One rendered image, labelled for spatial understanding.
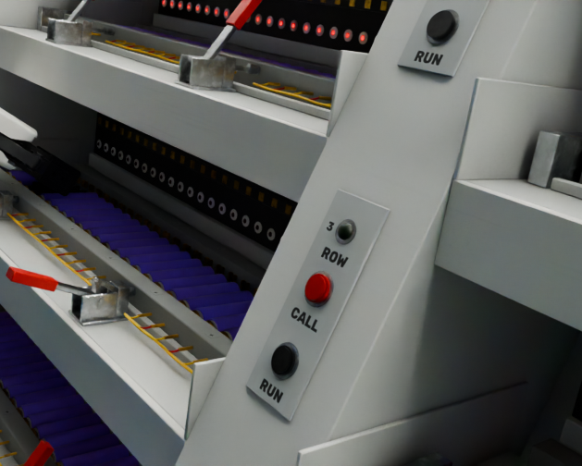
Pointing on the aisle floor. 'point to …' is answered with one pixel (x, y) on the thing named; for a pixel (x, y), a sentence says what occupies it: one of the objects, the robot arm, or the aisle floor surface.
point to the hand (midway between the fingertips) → (51, 171)
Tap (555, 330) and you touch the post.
